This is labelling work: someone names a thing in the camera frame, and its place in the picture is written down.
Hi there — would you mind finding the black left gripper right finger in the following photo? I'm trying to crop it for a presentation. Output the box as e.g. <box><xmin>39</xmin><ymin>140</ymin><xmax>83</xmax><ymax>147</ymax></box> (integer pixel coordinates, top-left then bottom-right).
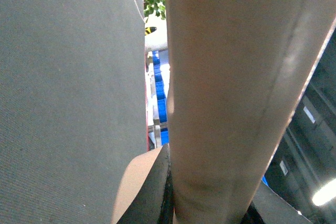
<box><xmin>241</xmin><ymin>182</ymin><xmax>311</xmax><ymax>224</ymax></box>

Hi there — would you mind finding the beige plastic scoop tray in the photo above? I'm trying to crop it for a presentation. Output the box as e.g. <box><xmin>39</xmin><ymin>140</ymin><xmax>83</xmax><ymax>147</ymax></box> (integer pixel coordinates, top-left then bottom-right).
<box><xmin>111</xmin><ymin>0</ymin><xmax>336</xmax><ymax>224</ymax></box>

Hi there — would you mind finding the steel shelf rack left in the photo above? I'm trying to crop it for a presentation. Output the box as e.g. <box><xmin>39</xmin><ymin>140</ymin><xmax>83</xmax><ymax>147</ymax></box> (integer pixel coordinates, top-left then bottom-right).
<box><xmin>145</xmin><ymin>51</ymin><xmax>169</xmax><ymax>151</ymax></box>

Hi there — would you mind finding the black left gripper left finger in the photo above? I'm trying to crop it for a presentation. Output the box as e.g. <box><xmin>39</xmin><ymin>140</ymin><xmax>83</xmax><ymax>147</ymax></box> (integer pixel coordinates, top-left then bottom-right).
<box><xmin>117</xmin><ymin>144</ymin><xmax>173</xmax><ymax>223</ymax></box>

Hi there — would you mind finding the yellow black traffic cone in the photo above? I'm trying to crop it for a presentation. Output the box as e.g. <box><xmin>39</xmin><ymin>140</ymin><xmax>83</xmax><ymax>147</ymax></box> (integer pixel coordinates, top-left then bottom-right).
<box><xmin>144</xmin><ymin>26</ymin><xmax>157</xmax><ymax>36</ymax></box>

